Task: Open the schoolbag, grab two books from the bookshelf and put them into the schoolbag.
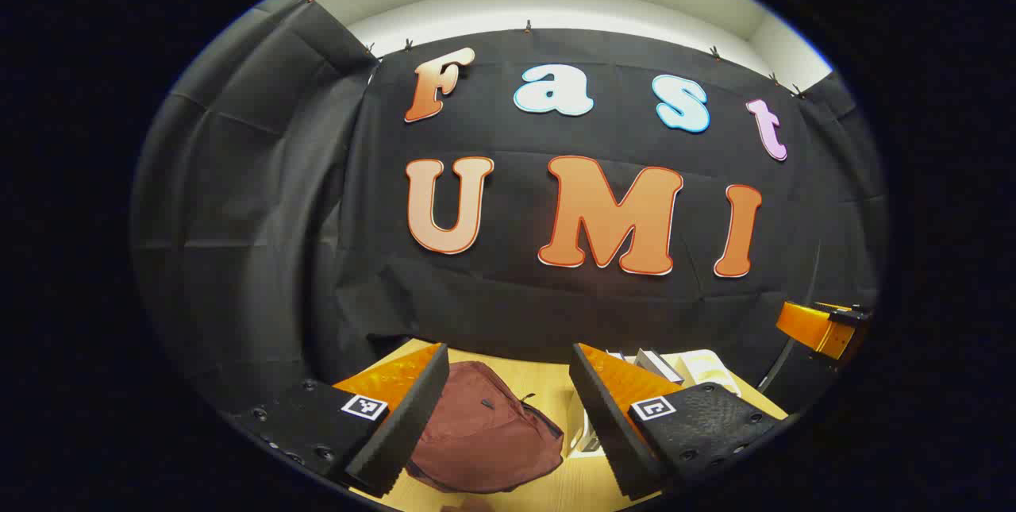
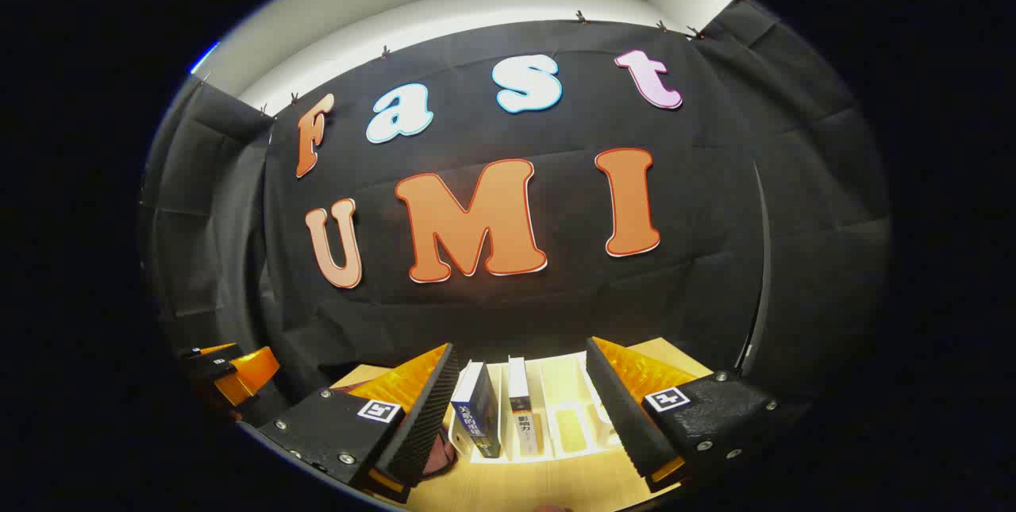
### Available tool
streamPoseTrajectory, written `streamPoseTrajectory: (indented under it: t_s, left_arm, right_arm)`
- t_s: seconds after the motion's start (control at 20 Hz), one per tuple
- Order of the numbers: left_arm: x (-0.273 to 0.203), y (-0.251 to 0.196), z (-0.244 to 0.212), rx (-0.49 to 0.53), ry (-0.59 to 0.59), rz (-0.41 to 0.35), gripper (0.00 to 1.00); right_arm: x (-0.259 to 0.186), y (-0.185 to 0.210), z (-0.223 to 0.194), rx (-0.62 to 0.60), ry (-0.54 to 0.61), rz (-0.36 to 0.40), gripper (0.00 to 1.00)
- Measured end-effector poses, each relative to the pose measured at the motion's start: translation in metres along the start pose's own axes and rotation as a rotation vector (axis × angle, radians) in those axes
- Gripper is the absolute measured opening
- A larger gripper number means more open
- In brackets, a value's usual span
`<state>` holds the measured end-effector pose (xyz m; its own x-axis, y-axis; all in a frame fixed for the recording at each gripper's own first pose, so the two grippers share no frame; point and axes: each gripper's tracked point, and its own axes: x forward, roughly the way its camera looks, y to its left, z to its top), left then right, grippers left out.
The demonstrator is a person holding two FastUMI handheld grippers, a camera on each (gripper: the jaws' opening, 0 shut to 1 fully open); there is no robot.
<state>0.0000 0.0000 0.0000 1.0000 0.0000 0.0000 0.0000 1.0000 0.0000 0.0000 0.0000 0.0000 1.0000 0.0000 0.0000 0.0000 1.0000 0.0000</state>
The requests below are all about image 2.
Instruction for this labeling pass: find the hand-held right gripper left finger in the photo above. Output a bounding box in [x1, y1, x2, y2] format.
[256, 342, 461, 506]

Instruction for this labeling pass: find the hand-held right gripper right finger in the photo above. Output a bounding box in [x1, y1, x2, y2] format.
[585, 336, 787, 495]

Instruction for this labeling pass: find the blue book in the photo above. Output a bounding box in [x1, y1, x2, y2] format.
[450, 360, 502, 459]

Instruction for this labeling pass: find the white bookshelf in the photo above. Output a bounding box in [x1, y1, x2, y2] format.
[448, 349, 636, 465]

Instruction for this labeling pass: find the white book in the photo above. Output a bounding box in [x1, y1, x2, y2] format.
[508, 356, 542, 461]

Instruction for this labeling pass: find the black backdrop cloth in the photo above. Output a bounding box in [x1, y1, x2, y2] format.
[139, 0, 894, 406]

